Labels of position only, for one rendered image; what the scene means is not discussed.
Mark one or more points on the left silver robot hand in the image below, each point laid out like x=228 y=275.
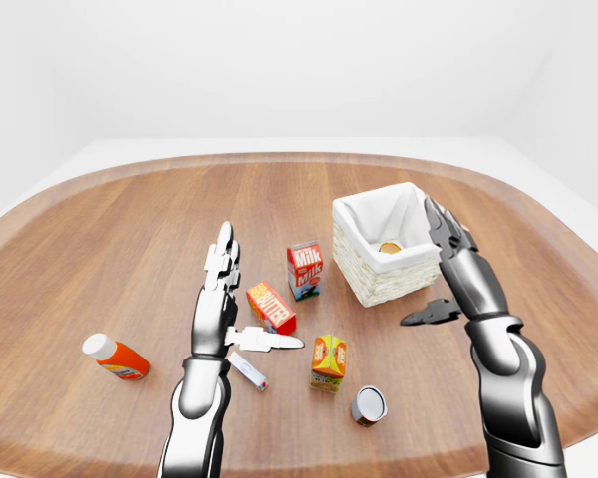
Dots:
x=210 y=318

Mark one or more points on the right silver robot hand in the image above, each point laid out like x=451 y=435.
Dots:
x=471 y=284

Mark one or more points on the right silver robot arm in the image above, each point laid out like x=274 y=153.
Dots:
x=515 y=393

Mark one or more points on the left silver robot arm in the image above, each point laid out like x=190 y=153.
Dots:
x=194 y=418

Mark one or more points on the white woven basket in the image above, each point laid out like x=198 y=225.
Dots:
x=386 y=249

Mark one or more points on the orange butter box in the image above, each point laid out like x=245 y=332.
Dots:
x=271 y=306

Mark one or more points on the tin with orange lid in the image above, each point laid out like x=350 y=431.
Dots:
x=389 y=247

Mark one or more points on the orange bottle with white cap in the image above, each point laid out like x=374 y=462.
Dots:
x=117 y=358

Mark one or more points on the red milk carton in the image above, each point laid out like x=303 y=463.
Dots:
x=305 y=271

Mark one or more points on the orange juice carton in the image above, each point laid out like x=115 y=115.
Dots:
x=329 y=363

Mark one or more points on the tin with silver lid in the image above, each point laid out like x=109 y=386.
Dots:
x=370 y=406

